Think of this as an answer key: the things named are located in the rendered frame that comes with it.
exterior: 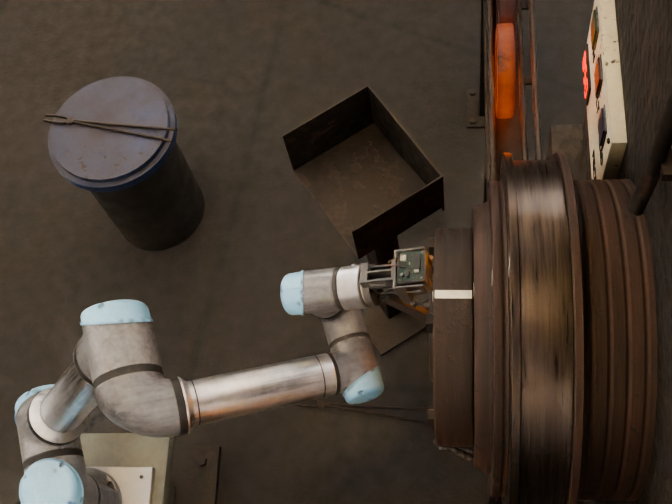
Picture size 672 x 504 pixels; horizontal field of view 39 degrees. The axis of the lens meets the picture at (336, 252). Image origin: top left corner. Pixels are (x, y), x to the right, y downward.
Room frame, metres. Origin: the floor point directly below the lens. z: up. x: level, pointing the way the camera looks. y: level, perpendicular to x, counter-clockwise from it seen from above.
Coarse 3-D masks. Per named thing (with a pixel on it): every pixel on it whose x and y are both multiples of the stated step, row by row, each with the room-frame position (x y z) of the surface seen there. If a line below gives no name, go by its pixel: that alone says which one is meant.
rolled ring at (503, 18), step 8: (496, 0) 1.29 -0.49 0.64; (504, 0) 1.18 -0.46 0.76; (512, 0) 1.18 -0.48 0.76; (496, 8) 1.27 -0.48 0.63; (504, 8) 1.17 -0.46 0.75; (512, 8) 1.17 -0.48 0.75; (496, 16) 1.26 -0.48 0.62; (504, 16) 1.16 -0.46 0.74; (512, 16) 1.16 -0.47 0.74; (496, 24) 1.25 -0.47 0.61
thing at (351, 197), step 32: (352, 96) 1.10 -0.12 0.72; (320, 128) 1.07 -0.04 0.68; (352, 128) 1.09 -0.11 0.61; (384, 128) 1.06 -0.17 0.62; (320, 160) 1.05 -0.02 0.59; (352, 160) 1.03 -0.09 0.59; (384, 160) 1.01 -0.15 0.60; (416, 160) 0.95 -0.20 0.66; (320, 192) 0.98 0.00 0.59; (352, 192) 0.95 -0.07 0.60; (384, 192) 0.93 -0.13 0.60; (416, 192) 0.84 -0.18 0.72; (352, 224) 0.88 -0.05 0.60; (384, 224) 0.82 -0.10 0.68; (384, 256) 0.90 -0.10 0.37; (384, 320) 0.90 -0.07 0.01; (416, 320) 0.87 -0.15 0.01; (384, 352) 0.81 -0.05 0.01
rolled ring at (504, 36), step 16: (496, 32) 1.12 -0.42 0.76; (512, 32) 1.08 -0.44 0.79; (496, 48) 1.12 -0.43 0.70; (512, 48) 1.04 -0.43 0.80; (496, 64) 1.11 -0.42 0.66; (512, 64) 1.02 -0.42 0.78; (496, 80) 1.08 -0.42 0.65; (512, 80) 0.99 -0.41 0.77; (496, 96) 1.05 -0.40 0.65; (512, 96) 0.98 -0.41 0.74; (496, 112) 1.00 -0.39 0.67; (512, 112) 0.97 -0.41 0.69
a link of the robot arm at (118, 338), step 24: (96, 312) 0.71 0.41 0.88; (120, 312) 0.70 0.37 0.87; (144, 312) 0.70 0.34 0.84; (96, 336) 0.67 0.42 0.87; (120, 336) 0.66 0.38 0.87; (144, 336) 0.66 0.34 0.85; (96, 360) 0.63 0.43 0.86; (120, 360) 0.62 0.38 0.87; (144, 360) 0.61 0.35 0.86; (72, 384) 0.66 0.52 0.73; (96, 384) 0.60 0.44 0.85; (24, 408) 0.72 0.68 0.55; (48, 408) 0.67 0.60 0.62; (72, 408) 0.64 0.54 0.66; (24, 432) 0.67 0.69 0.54; (48, 432) 0.65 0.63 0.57; (72, 432) 0.64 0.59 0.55; (24, 456) 0.63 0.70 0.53
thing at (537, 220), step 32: (512, 160) 0.54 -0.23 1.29; (544, 160) 0.55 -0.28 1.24; (512, 192) 0.48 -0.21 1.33; (544, 192) 0.47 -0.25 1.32; (512, 224) 0.43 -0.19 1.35; (544, 224) 0.43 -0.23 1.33; (512, 256) 0.39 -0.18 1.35; (544, 256) 0.39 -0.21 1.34; (512, 288) 0.36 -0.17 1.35; (544, 288) 0.35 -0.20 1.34; (512, 320) 0.33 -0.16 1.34; (544, 320) 0.32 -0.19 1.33; (512, 352) 0.30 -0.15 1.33; (544, 352) 0.29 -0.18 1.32; (512, 384) 0.27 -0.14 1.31; (544, 384) 0.26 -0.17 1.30; (512, 416) 0.24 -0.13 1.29; (544, 416) 0.24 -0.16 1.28; (512, 448) 0.22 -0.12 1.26; (544, 448) 0.21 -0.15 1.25; (512, 480) 0.19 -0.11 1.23; (544, 480) 0.19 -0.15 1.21
